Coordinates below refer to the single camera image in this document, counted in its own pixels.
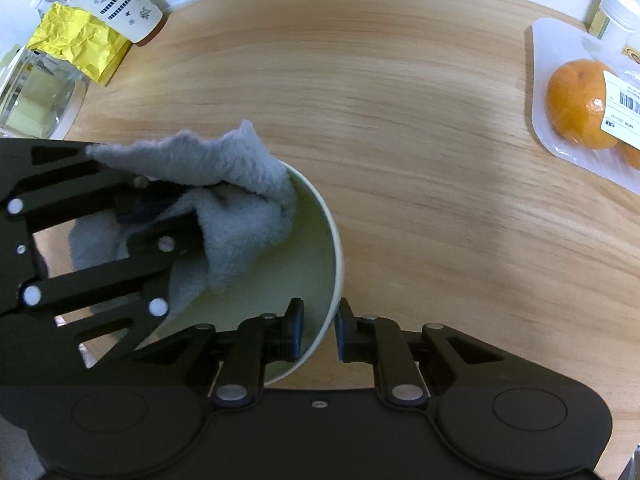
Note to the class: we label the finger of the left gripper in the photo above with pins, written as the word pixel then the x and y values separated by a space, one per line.
pixel 58 180
pixel 129 294

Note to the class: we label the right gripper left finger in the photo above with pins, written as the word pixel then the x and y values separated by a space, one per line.
pixel 246 351

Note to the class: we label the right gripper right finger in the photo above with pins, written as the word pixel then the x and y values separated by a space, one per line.
pixel 382 344

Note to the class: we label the pale green bowl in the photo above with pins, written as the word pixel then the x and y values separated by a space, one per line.
pixel 308 265

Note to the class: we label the grey pink cleaning cloth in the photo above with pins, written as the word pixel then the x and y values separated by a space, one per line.
pixel 242 195

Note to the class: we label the clear glass jar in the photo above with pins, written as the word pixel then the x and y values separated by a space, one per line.
pixel 40 96

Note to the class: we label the yellow crumpled paper bag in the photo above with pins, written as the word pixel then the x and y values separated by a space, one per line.
pixel 78 37

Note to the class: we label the white red lidded tumbler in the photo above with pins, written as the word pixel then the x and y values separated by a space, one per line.
pixel 117 0

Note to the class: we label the orange mandarin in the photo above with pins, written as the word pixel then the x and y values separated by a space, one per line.
pixel 575 101
pixel 630 154

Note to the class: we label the clear plastic fruit tray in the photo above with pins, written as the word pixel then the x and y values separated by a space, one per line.
pixel 556 43

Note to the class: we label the small yellow round object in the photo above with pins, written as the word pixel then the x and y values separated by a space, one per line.
pixel 632 53

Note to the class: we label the small white capped bottle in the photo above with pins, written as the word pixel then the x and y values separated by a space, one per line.
pixel 615 22

